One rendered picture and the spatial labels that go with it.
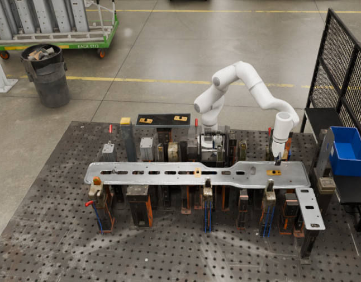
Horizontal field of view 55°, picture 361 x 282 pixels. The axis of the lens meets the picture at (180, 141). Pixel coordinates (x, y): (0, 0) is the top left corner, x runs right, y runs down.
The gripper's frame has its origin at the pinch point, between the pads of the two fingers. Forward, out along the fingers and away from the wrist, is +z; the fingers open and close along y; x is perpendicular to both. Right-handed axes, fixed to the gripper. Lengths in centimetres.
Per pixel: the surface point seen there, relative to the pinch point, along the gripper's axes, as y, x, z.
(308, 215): 32.2, 13.7, 11.8
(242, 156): -13.4, -18.1, 10.7
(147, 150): -12, -79, 4
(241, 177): 4.3, -20.2, 11.8
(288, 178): 4.6, 7.8, 11.9
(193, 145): -16, -49, 4
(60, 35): -384, -279, 85
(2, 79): -270, -332, 100
